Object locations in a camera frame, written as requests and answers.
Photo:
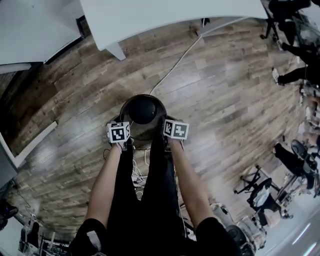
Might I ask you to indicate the person's right forearm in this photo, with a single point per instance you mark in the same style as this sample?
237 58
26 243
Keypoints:
190 182

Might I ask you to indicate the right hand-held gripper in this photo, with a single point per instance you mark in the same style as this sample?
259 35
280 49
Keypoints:
177 130

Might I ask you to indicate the black mesh waste bin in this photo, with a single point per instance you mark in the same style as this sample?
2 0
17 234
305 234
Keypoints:
142 110

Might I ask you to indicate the person's black trousers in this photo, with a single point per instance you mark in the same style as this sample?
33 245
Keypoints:
130 200

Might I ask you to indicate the person's black shirt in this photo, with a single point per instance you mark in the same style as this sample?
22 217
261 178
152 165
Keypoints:
100 225

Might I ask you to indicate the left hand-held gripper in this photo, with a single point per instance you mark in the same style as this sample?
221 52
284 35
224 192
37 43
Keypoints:
118 133

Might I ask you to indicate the white cabinet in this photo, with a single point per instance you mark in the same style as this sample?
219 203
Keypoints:
32 30

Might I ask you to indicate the person's left forearm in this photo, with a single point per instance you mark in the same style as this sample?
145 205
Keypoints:
105 182

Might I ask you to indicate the black office chair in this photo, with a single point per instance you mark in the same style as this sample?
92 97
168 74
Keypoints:
265 197
282 15

